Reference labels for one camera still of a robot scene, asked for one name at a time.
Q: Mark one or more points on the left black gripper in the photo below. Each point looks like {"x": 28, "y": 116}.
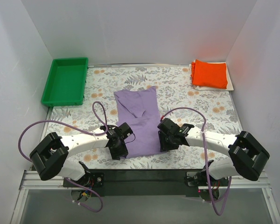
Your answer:
{"x": 121, "y": 151}

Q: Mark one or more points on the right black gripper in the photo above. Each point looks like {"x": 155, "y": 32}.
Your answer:
{"x": 164, "y": 144}

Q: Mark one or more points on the purple t shirt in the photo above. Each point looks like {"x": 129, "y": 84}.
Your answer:
{"x": 139, "y": 109}

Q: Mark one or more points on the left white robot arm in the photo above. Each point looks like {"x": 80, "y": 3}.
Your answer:
{"x": 51, "y": 157}

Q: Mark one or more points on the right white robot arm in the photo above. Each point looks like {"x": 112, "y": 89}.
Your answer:
{"x": 245, "y": 156}

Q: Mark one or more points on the floral patterned table mat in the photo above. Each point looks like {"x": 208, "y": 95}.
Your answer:
{"x": 175, "y": 94}

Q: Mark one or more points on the green plastic tray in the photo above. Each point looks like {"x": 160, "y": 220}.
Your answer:
{"x": 66, "y": 81}

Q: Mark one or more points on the folded orange t shirt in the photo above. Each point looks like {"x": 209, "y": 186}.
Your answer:
{"x": 211, "y": 75}

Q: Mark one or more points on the folded white t shirt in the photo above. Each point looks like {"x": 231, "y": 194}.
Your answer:
{"x": 229, "y": 83}

